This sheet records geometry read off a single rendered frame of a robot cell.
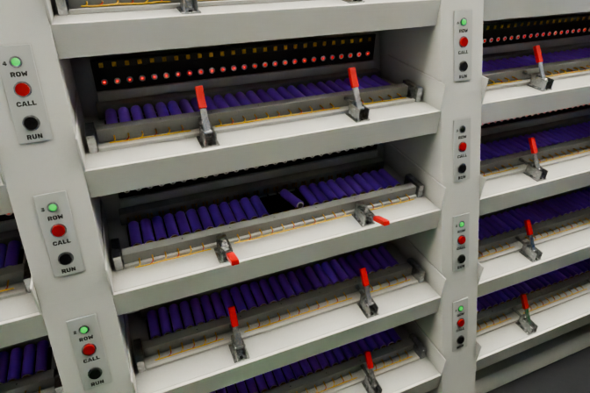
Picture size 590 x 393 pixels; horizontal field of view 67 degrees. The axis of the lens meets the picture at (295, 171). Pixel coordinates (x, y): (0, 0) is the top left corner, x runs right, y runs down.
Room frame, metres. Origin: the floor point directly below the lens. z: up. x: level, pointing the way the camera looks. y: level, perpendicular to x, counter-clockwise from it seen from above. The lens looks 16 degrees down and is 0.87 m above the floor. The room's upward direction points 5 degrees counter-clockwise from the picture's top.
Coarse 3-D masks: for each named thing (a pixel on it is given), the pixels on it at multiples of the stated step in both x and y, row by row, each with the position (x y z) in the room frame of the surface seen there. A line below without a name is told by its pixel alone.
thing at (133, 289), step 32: (320, 160) 0.92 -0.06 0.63; (352, 160) 0.94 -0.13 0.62; (160, 192) 0.80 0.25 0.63; (192, 192) 0.82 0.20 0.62; (416, 192) 0.85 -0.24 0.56; (320, 224) 0.77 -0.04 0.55; (352, 224) 0.77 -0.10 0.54; (416, 224) 0.80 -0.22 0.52; (192, 256) 0.68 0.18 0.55; (256, 256) 0.68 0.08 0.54; (288, 256) 0.71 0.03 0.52; (320, 256) 0.73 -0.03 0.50; (128, 288) 0.62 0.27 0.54; (160, 288) 0.63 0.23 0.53; (192, 288) 0.65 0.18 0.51
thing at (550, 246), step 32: (576, 192) 1.16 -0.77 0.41; (480, 224) 1.03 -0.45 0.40; (512, 224) 1.02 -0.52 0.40; (544, 224) 1.01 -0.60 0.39; (576, 224) 1.05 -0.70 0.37; (480, 256) 0.93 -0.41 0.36; (512, 256) 0.93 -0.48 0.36; (544, 256) 0.93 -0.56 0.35; (576, 256) 0.96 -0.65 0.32; (480, 288) 0.86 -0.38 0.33
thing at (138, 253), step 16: (368, 192) 0.83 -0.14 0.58; (384, 192) 0.83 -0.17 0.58; (400, 192) 0.84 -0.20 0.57; (304, 208) 0.78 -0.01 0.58; (320, 208) 0.78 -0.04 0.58; (336, 208) 0.79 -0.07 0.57; (352, 208) 0.80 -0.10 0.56; (240, 224) 0.73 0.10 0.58; (256, 224) 0.73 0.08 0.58; (272, 224) 0.74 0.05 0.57; (288, 224) 0.76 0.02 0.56; (160, 240) 0.69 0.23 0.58; (176, 240) 0.69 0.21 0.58; (192, 240) 0.69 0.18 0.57; (208, 240) 0.70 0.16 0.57; (128, 256) 0.66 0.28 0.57; (144, 256) 0.67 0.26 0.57; (176, 256) 0.67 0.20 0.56
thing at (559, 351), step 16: (560, 336) 1.03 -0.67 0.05; (576, 336) 1.02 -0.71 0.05; (528, 352) 0.98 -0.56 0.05; (544, 352) 0.98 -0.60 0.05; (560, 352) 1.00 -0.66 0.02; (496, 368) 0.93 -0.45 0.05; (512, 368) 0.94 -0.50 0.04; (528, 368) 0.96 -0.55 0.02; (480, 384) 0.90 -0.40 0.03; (496, 384) 0.92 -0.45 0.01
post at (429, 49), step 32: (448, 0) 0.82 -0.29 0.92; (480, 0) 0.84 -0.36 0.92; (384, 32) 0.98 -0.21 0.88; (416, 32) 0.88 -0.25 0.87; (448, 32) 0.82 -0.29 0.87; (480, 32) 0.85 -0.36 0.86; (384, 64) 0.99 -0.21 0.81; (416, 64) 0.88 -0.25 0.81; (448, 64) 0.82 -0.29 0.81; (480, 64) 0.85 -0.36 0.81; (448, 96) 0.82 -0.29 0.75; (480, 96) 0.85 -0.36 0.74; (448, 128) 0.82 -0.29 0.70; (480, 128) 0.85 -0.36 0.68; (384, 160) 1.00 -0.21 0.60; (416, 160) 0.89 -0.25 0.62; (448, 160) 0.82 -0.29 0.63; (448, 192) 0.82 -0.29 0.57; (448, 224) 0.82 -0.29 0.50; (448, 256) 0.82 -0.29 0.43; (448, 288) 0.82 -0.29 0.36; (416, 320) 0.90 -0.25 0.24; (448, 320) 0.82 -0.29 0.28; (448, 352) 0.82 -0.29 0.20; (448, 384) 0.82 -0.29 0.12
